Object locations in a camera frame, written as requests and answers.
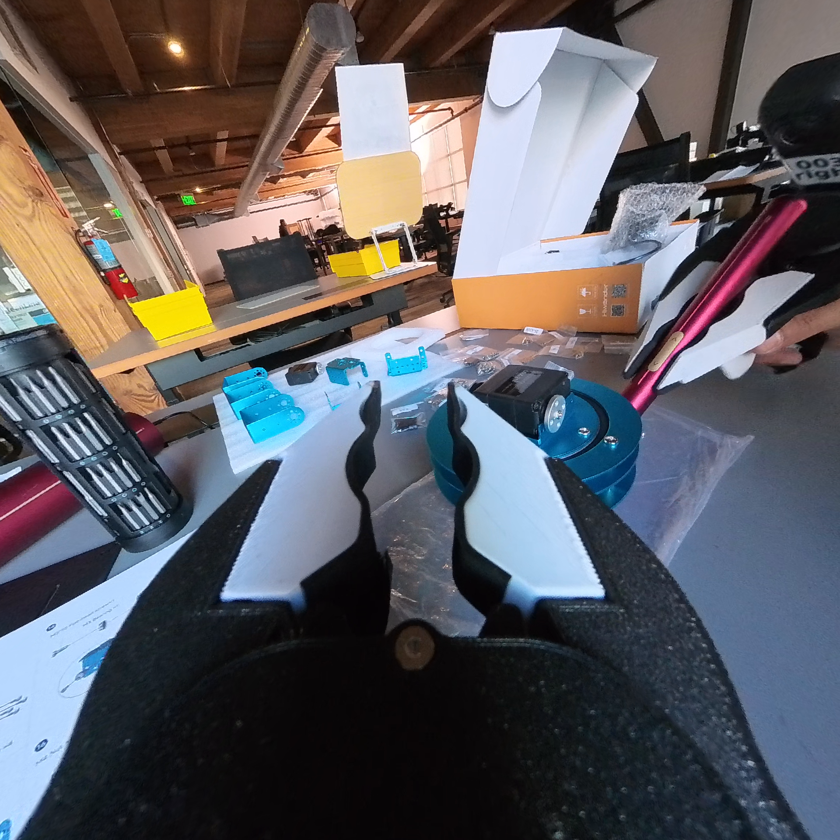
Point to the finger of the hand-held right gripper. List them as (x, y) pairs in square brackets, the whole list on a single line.
[(728, 328), (673, 308)]

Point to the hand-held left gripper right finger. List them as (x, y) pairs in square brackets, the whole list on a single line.
[(518, 518)]

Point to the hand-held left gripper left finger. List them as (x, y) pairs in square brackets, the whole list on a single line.
[(295, 525)]

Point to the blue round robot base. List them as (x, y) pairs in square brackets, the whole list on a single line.
[(590, 453)]

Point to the person's right hand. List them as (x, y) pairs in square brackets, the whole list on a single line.
[(781, 344)]

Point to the bubble wrap piece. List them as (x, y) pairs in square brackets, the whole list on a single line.
[(649, 210)]

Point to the black servo motor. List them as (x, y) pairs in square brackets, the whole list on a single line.
[(303, 374), (518, 394)]

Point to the orange white cardboard box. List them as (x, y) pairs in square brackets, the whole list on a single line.
[(538, 295)]

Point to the clear plastic bag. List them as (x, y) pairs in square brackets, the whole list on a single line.
[(682, 472)]

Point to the pile of small screw bags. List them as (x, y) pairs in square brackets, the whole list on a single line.
[(525, 348)]

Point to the wood-edged office table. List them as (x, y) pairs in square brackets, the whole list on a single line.
[(295, 321)]

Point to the black cylindrical bit holder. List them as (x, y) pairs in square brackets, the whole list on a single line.
[(98, 459)]

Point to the white foam sheet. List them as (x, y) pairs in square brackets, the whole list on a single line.
[(407, 341)]

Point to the white keyboard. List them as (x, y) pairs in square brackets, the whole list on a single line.
[(289, 298)]

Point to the black office chair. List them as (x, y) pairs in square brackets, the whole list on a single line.
[(441, 236)]

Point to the yellow plastic bin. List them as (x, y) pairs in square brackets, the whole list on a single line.
[(361, 262), (170, 315)]

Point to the black monitor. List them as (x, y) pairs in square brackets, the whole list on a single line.
[(266, 266)]

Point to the red cylindrical case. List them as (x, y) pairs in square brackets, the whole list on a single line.
[(33, 505)]

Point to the metal board stand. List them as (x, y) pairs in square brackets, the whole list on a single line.
[(400, 253)]

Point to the white instruction manual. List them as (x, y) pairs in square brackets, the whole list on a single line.
[(39, 689)]

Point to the red fire extinguisher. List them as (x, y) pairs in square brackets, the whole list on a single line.
[(115, 269)]

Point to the tan wooden board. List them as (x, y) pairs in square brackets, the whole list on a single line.
[(379, 197)]

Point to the white board panel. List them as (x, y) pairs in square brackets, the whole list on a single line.
[(373, 111)]

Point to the blue U-shaped bracket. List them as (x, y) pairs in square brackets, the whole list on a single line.
[(246, 379), (275, 430), (266, 410), (253, 396)]

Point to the blue perforated bracket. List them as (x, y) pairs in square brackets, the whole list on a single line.
[(407, 363), (344, 371)]

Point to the wooden post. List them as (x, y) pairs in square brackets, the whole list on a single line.
[(46, 249)]

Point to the silver spiral air duct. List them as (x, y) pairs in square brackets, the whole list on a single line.
[(289, 111)]

